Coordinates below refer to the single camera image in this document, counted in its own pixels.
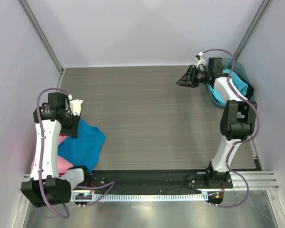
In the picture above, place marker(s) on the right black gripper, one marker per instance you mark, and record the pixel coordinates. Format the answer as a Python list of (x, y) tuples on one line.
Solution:
[(193, 76)]

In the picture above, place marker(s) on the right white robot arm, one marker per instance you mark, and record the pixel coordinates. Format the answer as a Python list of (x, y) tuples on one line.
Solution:
[(236, 124)]

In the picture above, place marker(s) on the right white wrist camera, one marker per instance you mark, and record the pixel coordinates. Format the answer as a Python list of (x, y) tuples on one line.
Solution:
[(200, 61)]

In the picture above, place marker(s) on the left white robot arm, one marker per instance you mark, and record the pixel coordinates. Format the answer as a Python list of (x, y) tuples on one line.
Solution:
[(60, 115)]

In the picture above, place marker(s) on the aluminium front rail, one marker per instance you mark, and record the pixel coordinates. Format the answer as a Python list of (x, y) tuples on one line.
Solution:
[(243, 180)]

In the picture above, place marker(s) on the aluminium corner post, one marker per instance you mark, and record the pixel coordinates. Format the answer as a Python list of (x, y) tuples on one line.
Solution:
[(36, 26), (260, 12)]

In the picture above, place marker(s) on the right aluminium corner post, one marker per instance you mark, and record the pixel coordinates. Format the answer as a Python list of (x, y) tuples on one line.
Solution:
[(260, 12)]

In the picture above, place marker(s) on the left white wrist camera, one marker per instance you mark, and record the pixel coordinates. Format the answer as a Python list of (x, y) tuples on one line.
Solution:
[(75, 106)]

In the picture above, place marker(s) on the blue translucent plastic bin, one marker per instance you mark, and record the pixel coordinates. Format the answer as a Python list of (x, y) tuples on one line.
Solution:
[(238, 69)]

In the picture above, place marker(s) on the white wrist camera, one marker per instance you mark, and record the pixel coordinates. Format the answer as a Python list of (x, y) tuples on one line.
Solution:
[(75, 106), (200, 61)]

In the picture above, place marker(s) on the pink folded t shirt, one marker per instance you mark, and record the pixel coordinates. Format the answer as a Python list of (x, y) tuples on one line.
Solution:
[(62, 164)]

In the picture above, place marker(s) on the light blue t shirt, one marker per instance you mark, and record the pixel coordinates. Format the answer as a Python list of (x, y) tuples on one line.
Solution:
[(215, 96)]

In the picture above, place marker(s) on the slotted white cable duct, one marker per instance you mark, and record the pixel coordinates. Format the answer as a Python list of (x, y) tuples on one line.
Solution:
[(88, 198)]

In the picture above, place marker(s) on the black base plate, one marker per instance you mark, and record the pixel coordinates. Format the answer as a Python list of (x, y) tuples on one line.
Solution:
[(151, 182)]

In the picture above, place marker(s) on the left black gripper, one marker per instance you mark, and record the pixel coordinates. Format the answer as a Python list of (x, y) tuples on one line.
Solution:
[(73, 131)]

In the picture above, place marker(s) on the left aluminium corner post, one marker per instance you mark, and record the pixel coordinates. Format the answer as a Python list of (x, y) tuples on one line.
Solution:
[(36, 26)]

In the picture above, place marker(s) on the black t shirt in bin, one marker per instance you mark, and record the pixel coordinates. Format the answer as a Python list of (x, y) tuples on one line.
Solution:
[(250, 91)]

